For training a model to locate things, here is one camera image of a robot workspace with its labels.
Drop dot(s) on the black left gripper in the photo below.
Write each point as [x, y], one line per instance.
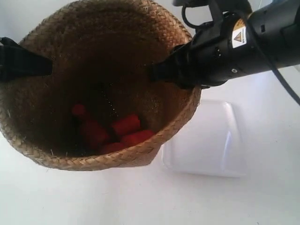
[218, 52]

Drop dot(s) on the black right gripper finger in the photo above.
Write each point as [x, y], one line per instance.
[17, 62]

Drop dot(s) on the brown woven wicker basket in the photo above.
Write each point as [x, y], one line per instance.
[101, 50]

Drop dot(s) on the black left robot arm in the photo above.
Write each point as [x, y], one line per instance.
[275, 34]

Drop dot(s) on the white square plastic tray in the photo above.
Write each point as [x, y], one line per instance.
[209, 144]

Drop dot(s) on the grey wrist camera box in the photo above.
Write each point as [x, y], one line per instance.
[223, 5]

